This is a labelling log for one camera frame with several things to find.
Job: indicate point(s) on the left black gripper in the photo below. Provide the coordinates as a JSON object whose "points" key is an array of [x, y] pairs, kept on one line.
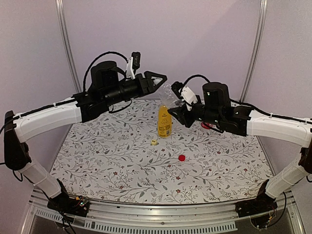
{"points": [[150, 87]]}

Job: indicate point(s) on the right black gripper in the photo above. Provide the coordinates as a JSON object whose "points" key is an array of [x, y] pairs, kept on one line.
{"points": [[183, 116]]}

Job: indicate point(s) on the white blue bottle cap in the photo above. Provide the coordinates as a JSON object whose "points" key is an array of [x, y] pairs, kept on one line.
{"points": [[156, 80]]}

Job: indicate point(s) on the yellow juice bottle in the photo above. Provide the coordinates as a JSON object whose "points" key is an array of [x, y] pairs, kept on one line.
{"points": [[164, 123]]}

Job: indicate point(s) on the clear bottle blue cap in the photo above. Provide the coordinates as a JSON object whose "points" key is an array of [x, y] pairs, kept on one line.
{"points": [[168, 98]]}

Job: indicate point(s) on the clear bottle red label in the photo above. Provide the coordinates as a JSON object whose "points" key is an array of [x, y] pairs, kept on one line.
{"points": [[207, 125]]}

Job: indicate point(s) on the red bottle cap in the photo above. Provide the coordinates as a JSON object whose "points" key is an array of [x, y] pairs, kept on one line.
{"points": [[181, 158]]}

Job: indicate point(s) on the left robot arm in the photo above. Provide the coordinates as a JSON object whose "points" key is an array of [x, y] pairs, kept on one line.
{"points": [[110, 85]]}

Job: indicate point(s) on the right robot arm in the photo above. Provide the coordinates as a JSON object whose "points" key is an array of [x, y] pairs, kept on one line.
{"points": [[247, 120]]}

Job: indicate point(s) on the floral table mat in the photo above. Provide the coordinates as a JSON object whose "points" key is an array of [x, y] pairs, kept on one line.
{"points": [[112, 158]]}

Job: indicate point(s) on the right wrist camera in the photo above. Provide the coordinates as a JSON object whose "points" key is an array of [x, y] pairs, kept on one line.
{"points": [[184, 93]]}

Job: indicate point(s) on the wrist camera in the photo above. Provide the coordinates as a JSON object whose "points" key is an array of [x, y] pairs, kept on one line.
{"points": [[184, 93], [132, 65]]}

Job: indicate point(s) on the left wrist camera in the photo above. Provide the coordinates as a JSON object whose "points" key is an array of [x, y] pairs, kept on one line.
{"points": [[132, 65]]}

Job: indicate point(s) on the left aluminium frame post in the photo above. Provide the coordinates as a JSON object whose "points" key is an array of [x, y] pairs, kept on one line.
{"points": [[67, 45]]}

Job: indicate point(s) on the aluminium frame post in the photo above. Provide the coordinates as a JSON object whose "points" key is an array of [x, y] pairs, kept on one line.
{"points": [[256, 46], [67, 45]]}

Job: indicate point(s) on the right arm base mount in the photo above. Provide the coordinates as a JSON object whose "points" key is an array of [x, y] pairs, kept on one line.
{"points": [[262, 203]]}

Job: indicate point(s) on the front aluminium rail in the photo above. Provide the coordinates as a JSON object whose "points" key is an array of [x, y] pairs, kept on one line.
{"points": [[105, 217]]}

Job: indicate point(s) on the right aluminium frame post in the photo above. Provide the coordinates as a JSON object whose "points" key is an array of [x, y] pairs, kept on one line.
{"points": [[256, 46]]}

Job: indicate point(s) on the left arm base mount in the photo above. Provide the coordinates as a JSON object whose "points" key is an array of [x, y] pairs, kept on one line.
{"points": [[78, 205]]}

